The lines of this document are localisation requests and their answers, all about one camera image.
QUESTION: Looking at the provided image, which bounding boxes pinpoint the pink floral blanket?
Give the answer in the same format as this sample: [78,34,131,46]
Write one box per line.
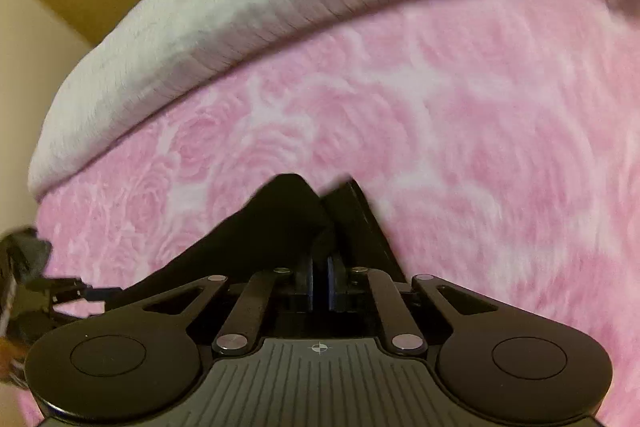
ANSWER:
[17,0,640,427]

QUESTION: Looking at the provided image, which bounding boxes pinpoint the black garment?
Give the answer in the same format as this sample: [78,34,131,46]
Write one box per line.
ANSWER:
[102,173,406,323]

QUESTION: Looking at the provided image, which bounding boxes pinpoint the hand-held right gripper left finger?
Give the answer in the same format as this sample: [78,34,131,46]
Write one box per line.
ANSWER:
[142,257,316,355]

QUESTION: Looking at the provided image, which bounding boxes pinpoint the white striped duvet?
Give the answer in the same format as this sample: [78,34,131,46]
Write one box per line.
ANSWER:
[27,0,566,198]

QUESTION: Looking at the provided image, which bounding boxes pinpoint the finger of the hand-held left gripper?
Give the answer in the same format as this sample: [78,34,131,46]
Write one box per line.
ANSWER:
[42,276,123,308]

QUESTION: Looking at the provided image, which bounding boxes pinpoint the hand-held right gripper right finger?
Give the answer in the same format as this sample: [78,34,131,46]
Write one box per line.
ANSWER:
[327,257,501,355]

